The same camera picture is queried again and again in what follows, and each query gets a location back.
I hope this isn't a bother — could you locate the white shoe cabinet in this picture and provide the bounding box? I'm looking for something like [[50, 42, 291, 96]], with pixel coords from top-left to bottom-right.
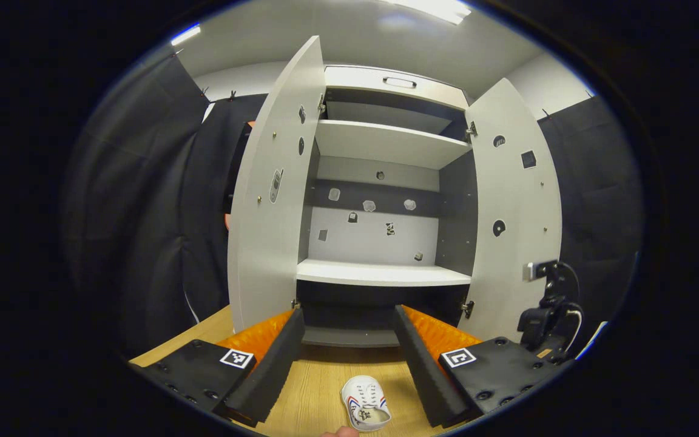
[[296, 64, 479, 348]]

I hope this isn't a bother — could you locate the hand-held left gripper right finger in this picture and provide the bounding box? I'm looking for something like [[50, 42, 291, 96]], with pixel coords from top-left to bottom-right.
[[393, 304, 569, 429]]

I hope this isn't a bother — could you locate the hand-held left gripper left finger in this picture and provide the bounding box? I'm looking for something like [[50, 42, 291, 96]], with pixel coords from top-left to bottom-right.
[[130, 307, 306, 429]]

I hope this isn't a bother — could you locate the white cabinet door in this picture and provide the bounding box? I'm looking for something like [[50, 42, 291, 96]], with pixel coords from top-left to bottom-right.
[[458, 78, 562, 344], [228, 35, 326, 333]]

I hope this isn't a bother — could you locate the ceiling light panel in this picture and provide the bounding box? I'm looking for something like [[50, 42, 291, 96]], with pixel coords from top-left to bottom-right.
[[380, 0, 473, 25], [170, 23, 202, 47]]

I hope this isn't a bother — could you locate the black backdrop cloth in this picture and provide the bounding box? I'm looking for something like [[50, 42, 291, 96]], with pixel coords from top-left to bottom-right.
[[61, 52, 211, 359], [535, 96, 644, 359], [180, 92, 271, 344]]

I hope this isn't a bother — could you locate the white cabinet drawer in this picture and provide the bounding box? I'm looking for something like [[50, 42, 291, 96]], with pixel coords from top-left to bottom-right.
[[324, 66, 468, 111]]

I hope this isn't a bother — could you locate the white shoe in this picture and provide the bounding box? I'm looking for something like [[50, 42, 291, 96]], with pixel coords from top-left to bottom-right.
[[340, 374, 393, 433]]

